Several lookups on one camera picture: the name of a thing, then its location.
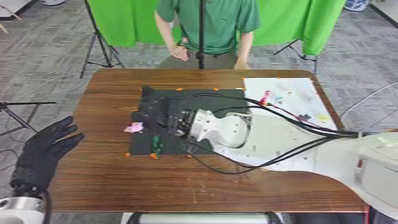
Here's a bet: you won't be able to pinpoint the black light stand tripod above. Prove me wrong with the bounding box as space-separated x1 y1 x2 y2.
78 0 128 80

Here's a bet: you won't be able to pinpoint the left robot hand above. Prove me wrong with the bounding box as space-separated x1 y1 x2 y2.
9 115 87 198

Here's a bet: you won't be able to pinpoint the pink flower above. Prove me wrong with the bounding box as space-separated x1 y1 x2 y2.
257 89 275 107
122 121 147 134

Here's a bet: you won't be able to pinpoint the green sprig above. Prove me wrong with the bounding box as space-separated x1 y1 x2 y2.
149 134 163 155

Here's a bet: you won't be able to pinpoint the dark mat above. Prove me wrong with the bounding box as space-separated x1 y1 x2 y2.
128 85 250 156

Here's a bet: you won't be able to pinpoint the white sheet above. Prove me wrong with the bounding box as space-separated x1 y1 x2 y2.
241 77 341 132

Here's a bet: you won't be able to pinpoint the black stand pole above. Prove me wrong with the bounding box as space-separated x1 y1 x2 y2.
195 0 208 70

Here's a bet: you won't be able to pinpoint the person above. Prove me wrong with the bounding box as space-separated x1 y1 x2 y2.
152 0 263 71

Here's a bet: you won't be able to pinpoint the black cable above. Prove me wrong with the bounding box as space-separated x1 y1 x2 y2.
174 133 357 175
170 92 364 138

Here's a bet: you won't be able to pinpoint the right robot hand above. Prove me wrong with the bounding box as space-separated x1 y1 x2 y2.
129 97 174 134

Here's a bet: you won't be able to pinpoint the black backdrop stand legs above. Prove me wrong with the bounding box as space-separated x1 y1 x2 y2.
271 38 321 75

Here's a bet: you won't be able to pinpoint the pale grey bar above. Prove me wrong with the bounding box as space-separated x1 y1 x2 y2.
126 212 280 224

